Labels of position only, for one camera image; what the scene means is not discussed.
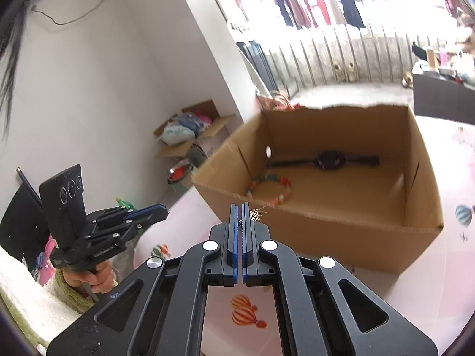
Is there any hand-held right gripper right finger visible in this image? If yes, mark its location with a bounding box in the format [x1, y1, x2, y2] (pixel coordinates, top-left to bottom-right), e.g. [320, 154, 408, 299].
[243, 203, 438, 356]

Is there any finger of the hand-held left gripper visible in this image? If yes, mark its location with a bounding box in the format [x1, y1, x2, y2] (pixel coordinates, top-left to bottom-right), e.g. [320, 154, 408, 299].
[97, 204, 170, 224]
[91, 215, 166, 239]

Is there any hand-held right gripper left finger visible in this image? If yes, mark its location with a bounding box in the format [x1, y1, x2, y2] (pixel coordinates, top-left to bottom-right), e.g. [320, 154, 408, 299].
[46, 203, 241, 356]

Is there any thin gold pendant chain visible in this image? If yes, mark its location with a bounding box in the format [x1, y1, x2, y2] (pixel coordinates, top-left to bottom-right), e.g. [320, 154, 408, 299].
[249, 205, 270, 223]

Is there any multicolour bead bracelet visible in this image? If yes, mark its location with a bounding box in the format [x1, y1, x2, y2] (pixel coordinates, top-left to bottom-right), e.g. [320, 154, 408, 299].
[245, 178, 292, 205]

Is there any large brown cardboard box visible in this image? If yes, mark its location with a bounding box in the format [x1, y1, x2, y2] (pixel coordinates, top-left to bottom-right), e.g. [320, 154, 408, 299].
[190, 104, 445, 274]

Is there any pink strap smart watch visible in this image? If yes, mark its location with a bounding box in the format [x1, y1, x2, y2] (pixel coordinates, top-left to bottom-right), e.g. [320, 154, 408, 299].
[267, 150, 381, 173]

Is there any person's left hand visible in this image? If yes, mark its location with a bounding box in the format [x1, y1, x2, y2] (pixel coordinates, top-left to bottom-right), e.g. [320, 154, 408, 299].
[61, 261, 117, 294]

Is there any black flat board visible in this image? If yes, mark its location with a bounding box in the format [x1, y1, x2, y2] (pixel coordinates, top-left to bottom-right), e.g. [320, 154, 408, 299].
[0, 169, 49, 264]

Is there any metal bowl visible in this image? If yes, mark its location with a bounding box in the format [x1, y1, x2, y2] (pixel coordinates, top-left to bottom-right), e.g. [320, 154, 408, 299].
[169, 158, 194, 183]

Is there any pink floral mat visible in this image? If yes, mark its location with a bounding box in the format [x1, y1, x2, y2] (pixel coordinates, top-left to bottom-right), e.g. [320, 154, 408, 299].
[35, 235, 62, 286]

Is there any white plastic bag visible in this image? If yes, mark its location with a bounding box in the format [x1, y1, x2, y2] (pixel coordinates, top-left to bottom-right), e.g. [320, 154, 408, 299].
[161, 122, 195, 145]

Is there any white fleece garment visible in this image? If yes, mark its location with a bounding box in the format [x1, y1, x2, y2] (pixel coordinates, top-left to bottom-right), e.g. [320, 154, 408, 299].
[0, 247, 84, 347]

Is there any bundle of blue clothes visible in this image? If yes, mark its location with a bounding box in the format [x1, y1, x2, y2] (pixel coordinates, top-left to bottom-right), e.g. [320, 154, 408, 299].
[182, 112, 212, 134]

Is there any open printed cardboard box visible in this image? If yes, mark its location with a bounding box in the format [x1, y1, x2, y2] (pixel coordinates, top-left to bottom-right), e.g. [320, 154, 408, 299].
[154, 99, 237, 167]

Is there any red paper bag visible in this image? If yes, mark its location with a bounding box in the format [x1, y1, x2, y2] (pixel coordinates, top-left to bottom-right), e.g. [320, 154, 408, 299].
[258, 93, 305, 111]

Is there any person's black hair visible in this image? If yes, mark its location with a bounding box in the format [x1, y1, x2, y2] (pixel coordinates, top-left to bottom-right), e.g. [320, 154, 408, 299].
[0, 0, 41, 145]

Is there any balcony railing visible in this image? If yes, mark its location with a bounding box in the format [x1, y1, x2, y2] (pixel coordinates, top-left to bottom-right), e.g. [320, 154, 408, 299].
[223, 26, 416, 90]

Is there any dark cabinet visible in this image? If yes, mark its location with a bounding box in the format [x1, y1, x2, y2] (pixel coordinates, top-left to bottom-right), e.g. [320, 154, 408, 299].
[412, 70, 475, 123]

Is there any black wire panel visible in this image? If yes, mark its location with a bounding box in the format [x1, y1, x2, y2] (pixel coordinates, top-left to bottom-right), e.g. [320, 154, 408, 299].
[237, 41, 277, 93]

